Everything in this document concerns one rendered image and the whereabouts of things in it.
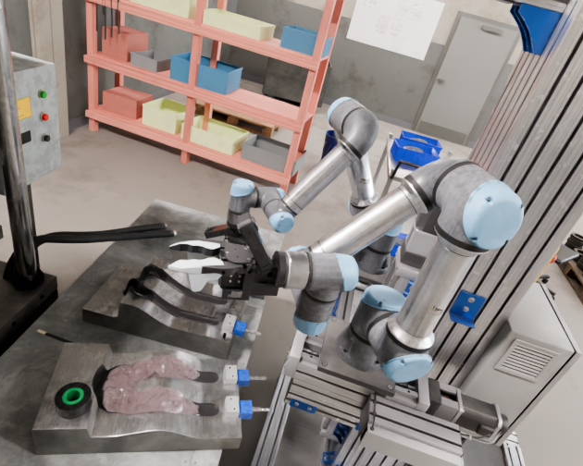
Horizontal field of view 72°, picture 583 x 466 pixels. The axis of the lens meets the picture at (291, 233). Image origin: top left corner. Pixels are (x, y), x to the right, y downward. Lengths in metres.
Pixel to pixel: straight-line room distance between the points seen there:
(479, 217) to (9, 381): 1.27
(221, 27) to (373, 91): 4.94
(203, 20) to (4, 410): 3.55
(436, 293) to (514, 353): 0.52
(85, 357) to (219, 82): 3.33
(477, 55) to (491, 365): 7.51
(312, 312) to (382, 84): 7.85
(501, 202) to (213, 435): 0.91
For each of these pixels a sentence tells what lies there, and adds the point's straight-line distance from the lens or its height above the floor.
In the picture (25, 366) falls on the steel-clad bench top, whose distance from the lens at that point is 1.46.
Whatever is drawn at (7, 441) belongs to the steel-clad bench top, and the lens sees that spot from 1.32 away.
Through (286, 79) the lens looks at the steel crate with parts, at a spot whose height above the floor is 0.45.
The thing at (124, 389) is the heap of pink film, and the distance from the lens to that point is 1.24.
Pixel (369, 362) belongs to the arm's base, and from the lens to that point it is 1.21.
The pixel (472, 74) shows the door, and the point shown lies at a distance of 8.60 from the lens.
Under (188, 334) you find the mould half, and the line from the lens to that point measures 1.40.
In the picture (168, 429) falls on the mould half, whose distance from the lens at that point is 1.18.
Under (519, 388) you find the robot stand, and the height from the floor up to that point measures 1.04.
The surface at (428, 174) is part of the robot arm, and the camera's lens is 0.91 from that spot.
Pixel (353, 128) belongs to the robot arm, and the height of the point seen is 1.57.
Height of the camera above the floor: 1.90
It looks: 31 degrees down
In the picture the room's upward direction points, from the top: 16 degrees clockwise
